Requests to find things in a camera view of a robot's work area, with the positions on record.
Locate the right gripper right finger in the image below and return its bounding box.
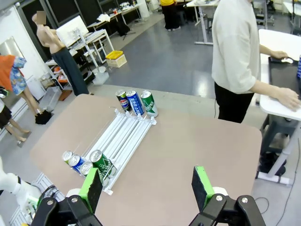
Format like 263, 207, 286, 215
189, 166, 266, 226

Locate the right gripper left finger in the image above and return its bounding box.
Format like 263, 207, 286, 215
30, 167, 104, 226

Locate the black Pepsi can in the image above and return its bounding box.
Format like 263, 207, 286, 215
62, 151, 75, 166
115, 89, 133, 112

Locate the black plastic serving tray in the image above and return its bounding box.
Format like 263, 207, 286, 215
268, 56, 301, 95

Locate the person's left forearm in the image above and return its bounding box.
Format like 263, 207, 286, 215
259, 44, 275, 58

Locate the person's right forearm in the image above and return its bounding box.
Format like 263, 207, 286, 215
251, 80, 283, 102

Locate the person in grey shirt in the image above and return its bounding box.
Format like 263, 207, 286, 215
211, 0, 261, 124

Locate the person in yellow hoodie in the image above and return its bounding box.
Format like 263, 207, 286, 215
159, 0, 182, 32

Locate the person's right hand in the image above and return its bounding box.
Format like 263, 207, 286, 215
277, 87, 301, 112

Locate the person's left hand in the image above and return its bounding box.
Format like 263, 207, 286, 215
270, 50, 289, 60

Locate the green Chilsung cider can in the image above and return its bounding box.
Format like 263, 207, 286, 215
89, 149, 118, 183
79, 161, 95, 180
140, 90, 159, 118

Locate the white can dispenser rack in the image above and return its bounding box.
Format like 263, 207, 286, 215
70, 108, 158, 195

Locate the black bag on floor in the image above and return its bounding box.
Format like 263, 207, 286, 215
35, 109, 54, 126

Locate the clear plastic storage bin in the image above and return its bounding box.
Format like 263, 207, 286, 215
39, 86, 63, 112

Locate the white folding crate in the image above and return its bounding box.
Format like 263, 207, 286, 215
106, 55, 128, 68

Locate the beige mannequin with dark skirt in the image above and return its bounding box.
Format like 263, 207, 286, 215
32, 10, 90, 97

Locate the white table with whiteboard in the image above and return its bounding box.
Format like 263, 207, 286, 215
55, 15, 111, 65

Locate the black floor tripod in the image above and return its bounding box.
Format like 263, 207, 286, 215
116, 14, 136, 41

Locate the large white table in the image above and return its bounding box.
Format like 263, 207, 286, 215
255, 28, 301, 187

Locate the cluttered white side table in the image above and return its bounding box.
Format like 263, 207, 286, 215
87, 4, 142, 32

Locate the white tower air conditioner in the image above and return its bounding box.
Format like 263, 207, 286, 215
137, 0, 151, 18

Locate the black floor cable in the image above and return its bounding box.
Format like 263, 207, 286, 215
255, 194, 297, 225

